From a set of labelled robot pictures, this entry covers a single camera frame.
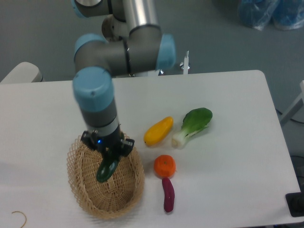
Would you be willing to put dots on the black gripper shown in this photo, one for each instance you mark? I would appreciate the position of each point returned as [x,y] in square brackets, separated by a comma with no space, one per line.
[114,145]

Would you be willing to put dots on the dark green cucumber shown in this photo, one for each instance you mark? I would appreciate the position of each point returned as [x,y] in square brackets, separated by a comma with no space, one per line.
[106,169]

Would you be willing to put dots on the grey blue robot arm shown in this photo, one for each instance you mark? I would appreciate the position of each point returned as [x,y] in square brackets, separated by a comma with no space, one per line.
[144,48]

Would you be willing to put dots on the woven wicker basket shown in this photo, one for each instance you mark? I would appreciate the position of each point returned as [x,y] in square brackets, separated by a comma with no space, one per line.
[104,200]

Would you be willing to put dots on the yellow mango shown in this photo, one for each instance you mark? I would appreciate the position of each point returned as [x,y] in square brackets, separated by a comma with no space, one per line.
[158,131]

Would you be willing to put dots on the orange tangerine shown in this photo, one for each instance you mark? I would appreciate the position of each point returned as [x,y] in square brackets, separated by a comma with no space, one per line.
[164,166]

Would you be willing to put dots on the purple sweet potato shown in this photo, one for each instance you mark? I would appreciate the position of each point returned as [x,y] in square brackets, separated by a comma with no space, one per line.
[169,195]

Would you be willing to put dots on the green bok choy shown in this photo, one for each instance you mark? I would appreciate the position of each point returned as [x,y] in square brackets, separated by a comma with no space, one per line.
[194,122]

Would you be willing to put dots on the tan rubber band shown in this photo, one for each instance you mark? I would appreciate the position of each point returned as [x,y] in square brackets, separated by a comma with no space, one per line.
[22,215]

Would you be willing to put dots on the white chair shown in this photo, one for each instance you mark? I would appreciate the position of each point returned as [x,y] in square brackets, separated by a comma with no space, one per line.
[24,72]

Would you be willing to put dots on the black device at edge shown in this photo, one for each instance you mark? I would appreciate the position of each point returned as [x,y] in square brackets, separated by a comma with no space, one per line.
[295,203]

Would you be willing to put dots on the blue plastic bag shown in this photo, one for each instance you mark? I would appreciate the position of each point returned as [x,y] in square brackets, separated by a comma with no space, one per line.
[285,14]

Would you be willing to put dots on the white frame at right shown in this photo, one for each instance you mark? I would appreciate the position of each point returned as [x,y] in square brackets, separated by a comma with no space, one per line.
[293,108]

